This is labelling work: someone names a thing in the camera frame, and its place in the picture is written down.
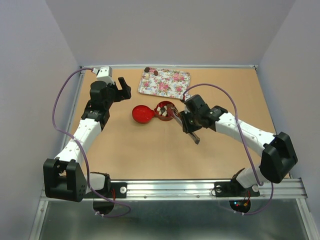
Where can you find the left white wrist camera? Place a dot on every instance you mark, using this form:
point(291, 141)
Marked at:
point(105, 75)

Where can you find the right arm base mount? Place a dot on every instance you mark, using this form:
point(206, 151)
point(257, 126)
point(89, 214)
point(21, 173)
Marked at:
point(239, 197)

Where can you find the metal serving tongs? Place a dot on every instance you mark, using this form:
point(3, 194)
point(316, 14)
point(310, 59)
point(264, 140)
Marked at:
point(173, 113)

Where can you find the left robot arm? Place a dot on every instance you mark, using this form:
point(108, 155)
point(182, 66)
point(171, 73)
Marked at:
point(64, 178)

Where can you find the red tin lid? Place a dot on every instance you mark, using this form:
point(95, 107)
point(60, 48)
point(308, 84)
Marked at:
point(142, 114)

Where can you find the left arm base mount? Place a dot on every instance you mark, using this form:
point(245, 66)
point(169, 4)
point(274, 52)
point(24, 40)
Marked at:
point(101, 183)

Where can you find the floral rectangular tray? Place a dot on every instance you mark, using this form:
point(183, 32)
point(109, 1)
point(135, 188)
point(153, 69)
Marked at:
point(168, 84)

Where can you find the red round tin box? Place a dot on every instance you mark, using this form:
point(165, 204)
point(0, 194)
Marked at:
point(164, 111)

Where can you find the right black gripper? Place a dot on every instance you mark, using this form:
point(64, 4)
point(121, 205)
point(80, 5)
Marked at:
point(187, 127)

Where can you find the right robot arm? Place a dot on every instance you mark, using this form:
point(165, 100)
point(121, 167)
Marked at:
point(276, 151)

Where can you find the aluminium mounting rail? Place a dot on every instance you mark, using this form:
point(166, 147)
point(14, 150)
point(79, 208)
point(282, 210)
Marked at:
point(202, 190)

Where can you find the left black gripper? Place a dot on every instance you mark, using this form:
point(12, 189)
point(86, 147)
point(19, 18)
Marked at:
point(122, 94)

